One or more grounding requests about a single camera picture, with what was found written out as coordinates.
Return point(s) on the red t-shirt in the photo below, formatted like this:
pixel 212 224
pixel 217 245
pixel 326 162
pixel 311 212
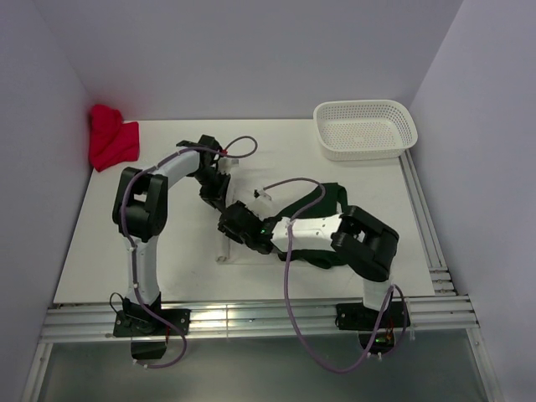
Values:
pixel 112 141

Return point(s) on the white perforated plastic basket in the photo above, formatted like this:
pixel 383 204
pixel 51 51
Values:
pixel 362 130

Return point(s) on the dark green t-shirt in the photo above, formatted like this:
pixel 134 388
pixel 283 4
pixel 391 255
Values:
pixel 304 228

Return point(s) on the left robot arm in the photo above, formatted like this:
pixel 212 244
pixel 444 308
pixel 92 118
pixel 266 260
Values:
pixel 140 210

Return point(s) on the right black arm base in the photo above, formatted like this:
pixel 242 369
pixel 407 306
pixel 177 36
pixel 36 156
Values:
pixel 357 317

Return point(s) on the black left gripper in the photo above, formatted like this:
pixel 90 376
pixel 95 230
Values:
pixel 217 197

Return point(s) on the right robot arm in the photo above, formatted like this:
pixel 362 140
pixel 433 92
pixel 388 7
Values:
pixel 358 239

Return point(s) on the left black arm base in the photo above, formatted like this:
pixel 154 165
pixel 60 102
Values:
pixel 149 335

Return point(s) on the white printed t-shirt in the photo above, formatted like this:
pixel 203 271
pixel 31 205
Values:
pixel 288 211

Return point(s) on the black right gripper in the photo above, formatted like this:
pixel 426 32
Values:
pixel 224 229

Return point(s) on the aluminium rail frame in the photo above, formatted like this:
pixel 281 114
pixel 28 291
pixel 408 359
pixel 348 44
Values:
pixel 245 351

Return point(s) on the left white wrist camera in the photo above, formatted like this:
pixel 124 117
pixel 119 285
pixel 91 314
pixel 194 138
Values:
pixel 229 163

